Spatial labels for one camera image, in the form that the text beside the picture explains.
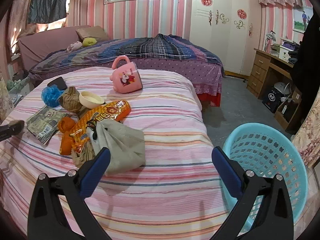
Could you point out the pink striped bed cover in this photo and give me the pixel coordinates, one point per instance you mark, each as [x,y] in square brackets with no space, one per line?
[176,195]

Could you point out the white wardrobe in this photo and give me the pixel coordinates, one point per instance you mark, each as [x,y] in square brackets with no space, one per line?
[230,29]

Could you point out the dark window curtain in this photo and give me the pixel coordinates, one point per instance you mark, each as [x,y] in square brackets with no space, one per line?
[46,11]

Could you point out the black phone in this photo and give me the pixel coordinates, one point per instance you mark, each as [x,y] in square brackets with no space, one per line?
[59,83]

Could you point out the desk lamp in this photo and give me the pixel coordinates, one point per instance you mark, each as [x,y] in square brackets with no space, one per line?
[270,36]

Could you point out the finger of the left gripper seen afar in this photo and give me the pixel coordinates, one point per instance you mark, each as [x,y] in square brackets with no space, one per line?
[11,129]

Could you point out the cream paper bowl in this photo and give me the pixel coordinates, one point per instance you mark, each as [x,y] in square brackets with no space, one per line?
[90,100]

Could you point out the yellow plush toy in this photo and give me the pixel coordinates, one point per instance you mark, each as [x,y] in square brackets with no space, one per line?
[89,41]

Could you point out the small framed photo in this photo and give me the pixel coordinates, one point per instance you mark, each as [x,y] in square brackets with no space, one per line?
[301,18]

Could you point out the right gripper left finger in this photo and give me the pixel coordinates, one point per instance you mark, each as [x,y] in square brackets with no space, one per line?
[46,218]

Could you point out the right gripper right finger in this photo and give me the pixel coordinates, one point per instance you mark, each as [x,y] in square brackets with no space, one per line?
[274,219]

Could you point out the white helmet under desk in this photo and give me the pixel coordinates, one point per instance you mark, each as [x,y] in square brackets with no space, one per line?
[283,88]

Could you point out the blue plastic scrunchy ball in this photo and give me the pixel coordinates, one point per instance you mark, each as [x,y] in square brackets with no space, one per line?
[50,96]

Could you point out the grey printed snack packet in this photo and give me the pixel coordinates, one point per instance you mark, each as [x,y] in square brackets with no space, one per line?
[43,124]

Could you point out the floral curtain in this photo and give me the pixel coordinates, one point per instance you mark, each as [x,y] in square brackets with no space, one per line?
[307,139]

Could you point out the purple bed with plaid quilt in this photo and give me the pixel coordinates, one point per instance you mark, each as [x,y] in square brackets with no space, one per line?
[47,54]

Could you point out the white printer on desk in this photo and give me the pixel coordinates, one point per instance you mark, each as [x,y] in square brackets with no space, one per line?
[285,47]

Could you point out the orange plastic bag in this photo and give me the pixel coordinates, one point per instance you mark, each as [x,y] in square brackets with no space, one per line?
[64,126]

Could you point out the grey cloth bag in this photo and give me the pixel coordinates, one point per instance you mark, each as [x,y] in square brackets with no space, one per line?
[126,145]

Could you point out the pink cartoon mug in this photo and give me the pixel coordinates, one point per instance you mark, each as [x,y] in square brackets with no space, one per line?
[125,76]

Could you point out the black box under desk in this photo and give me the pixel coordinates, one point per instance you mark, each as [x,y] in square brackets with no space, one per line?
[272,99]

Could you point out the black hanging garment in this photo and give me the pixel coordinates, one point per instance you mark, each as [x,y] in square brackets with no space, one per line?
[305,72]

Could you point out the pink plush toy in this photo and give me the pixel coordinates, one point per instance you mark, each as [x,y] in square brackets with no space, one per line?
[74,46]

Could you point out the wooden desk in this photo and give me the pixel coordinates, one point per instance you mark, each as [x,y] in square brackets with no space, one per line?
[268,70]

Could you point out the brown pillow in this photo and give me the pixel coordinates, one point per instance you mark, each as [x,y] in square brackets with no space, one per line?
[96,32]

